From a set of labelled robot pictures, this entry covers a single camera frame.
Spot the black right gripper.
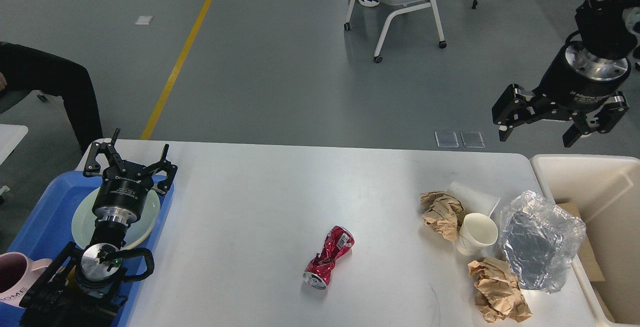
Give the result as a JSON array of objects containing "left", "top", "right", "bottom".
[{"left": 491, "top": 42, "right": 630, "bottom": 148}]

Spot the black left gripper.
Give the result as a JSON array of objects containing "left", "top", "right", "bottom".
[{"left": 83, "top": 128, "right": 179, "bottom": 227}]

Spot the green plate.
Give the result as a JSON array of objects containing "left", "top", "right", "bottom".
[{"left": 71, "top": 188, "right": 162, "bottom": 250}]

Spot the pink HOME mug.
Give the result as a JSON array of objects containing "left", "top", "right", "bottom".
[{"left": 0, "top": 252, "right": 53, "bottom": 308}]

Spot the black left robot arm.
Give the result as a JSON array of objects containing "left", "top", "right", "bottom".
[{"left": 19, "top": 129, "right": 178, "bottom": 327}]

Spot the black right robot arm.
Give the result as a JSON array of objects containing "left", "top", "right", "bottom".
[{"left": 491, "top": 0, "right": 639, "bottom": 148}]

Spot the beige plastic bin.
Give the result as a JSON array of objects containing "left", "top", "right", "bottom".
[{"left": 530, "top": 154, "right": 640, "bottom": 327}]

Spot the clear plastic wrap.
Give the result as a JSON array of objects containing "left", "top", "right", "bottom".
[{"left": 498, "top": 190, "right": 586, "bottom": 294}]

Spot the dark seated figure left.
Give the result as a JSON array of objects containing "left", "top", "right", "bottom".
[{"left": 0, "top": 41, "right": 103, "bottom": 153}]

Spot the white paper cup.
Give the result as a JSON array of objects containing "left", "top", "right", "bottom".
[{"left": 454, "top": 212, "right": 499, "bottom": 256}]

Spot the crumpled brown paper upper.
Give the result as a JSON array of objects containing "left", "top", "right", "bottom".
[{"left": 420, "top": 191, "right": 467, "bottom": 242}]

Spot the crumpled brown paper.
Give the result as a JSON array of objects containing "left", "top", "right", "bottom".
[
  {"left": 467, "top": 257, "right": 533, "bottom": 323},
  {"left": 420, "top": 191, "right": 467, "bottom": 242}
]

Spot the crumpled brown paper lower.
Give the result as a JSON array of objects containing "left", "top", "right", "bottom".
[{"left": 467, "top": 257, "right": 533, "bottom": 323}]

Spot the crushed red soda can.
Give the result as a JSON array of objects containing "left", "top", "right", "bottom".
[{"left": 302, "top": 226, "right": 355, "bottom": 290}]

